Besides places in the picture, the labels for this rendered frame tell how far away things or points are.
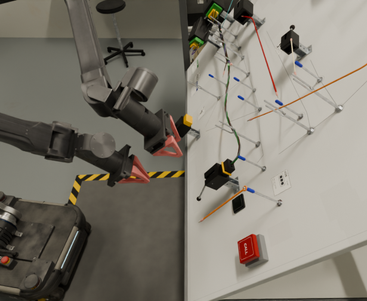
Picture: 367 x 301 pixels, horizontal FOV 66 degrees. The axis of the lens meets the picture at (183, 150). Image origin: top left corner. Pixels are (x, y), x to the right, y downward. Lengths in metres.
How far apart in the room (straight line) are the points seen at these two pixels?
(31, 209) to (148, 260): 0.80
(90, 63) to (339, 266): 0.92
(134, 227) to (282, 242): 1.46
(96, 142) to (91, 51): 0.24
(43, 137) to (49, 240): 1.27
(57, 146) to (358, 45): 0.68
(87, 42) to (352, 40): 0.61
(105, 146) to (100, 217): 1.50
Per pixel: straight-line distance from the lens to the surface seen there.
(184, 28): 1.56
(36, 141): 0.64
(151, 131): 0.66
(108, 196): 2.18
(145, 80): 0.66
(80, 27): 0.82
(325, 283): 1.02
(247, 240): 0.66
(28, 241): 1.90
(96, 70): 0.70
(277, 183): 0.69
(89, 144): 0.62
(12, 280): 1.86
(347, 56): 0.75
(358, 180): 0.58
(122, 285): 1.86
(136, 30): 4.05
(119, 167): 0.71
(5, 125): 0.61
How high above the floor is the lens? 1.72
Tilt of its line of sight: 47 degrees down
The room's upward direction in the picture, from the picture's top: 7 degrees counter-clockwise
